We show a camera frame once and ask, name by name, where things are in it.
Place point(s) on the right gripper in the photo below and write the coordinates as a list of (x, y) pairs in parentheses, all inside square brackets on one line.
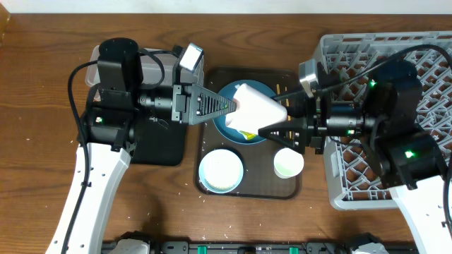
[(314, 126)]

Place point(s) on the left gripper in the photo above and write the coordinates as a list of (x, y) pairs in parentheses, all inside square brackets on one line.
[(186, 104)]

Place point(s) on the blue plate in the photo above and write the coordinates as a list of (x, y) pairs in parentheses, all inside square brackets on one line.
[(228, 92)]

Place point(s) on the white green cup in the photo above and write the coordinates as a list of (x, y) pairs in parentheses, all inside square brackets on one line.
[(287, 163)]

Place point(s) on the yellow green snack wrapper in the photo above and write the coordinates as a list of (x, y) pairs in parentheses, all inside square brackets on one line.
[(248, 136)]

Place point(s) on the pink white cup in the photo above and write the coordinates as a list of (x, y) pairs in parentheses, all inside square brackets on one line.
[(254, 110)]

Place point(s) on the light blue rice bowl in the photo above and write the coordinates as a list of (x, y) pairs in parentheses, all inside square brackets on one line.
[(221, 171)]

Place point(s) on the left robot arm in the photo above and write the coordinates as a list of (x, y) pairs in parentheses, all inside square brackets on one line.
[(116, 111)]

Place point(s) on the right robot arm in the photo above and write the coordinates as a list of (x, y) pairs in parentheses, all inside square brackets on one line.
[(399, 151)]

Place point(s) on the black waste tray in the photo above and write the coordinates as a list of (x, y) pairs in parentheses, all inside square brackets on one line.
[(160, 144)]

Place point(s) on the grey dishwasher rack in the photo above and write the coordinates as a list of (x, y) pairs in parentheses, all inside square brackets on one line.
[(352, 185)]

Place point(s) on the brown serving tray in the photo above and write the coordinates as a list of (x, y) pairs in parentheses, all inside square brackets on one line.
[(259, 180)]

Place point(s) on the clear plastic bin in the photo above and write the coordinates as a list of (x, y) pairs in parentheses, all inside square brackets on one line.
[(151, 72)]

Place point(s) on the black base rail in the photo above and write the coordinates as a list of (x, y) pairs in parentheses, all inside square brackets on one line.
[(139, 242)]

